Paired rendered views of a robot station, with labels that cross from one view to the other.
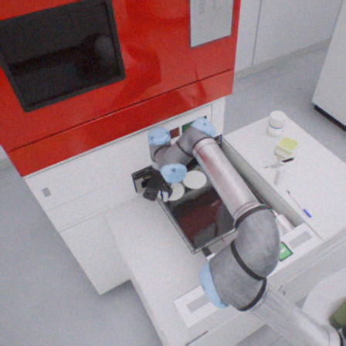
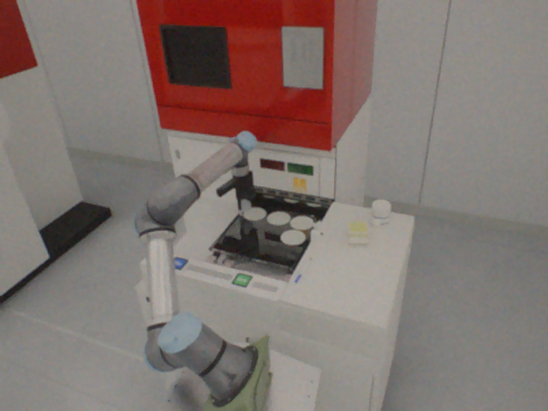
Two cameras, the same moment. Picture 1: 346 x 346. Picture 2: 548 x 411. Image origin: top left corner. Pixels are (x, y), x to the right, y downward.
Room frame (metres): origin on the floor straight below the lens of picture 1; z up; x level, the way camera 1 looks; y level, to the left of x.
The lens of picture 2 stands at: (-0.10, -1.28, 1.98)
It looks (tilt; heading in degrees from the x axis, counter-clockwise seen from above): 33 degrees down; 52
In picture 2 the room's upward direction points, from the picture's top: 3 degrees counter-clockwise
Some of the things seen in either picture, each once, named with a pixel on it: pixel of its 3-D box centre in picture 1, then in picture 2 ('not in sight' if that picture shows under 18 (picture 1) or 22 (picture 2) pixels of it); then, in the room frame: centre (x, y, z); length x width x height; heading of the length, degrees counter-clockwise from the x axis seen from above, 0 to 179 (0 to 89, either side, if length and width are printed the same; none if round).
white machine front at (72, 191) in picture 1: (139, 161); (248, 175); (0.89, 0.17, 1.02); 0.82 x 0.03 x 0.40; 118
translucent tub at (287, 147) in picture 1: (286, 149); (357, 234); (0.93, -0.45, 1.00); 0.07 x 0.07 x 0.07; 48
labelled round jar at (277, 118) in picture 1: (276, 123); (380, 214); (1.08, -0.43, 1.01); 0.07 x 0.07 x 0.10
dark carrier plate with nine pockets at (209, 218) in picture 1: (208, 197); (269, 232); (0.78, -0.10, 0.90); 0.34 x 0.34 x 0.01; 28
